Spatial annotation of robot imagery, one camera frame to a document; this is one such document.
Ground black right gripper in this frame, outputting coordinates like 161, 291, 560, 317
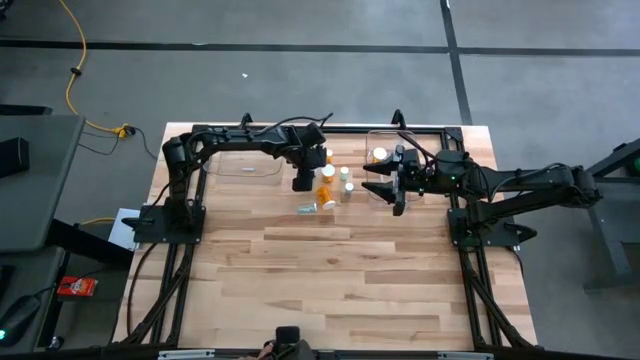
359, 143, 442, 218

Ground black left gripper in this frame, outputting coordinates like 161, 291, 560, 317
283, 122, 330, 193

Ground clear plastic bin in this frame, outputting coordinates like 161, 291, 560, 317
204, 127, 285, 179
365, 129, 420, 204

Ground black handheld device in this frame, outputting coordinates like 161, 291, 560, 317
273, 325, 315, 360

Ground white paper sheet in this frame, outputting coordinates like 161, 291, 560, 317
107, 208, 139, 251

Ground person's hand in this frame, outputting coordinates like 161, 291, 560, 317
249, 342, 277, 360

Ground black metal stand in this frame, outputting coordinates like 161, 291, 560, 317
551, 137, 640, 294

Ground black speaker box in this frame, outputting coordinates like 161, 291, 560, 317
0, 137, 30, 179

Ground dark grey low desk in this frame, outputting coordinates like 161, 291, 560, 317
0, 247, 69, 351

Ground black computer mouse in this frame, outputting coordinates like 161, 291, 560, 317
0, 295, 41, 348

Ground black aluminium table frame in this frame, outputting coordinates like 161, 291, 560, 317
112, 108, 540, 351

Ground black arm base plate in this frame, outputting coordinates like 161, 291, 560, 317
122, 204, 206, 245
448, 207, 539, 249

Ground yellow extension cable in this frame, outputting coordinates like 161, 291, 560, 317
58, 0, 135, 139

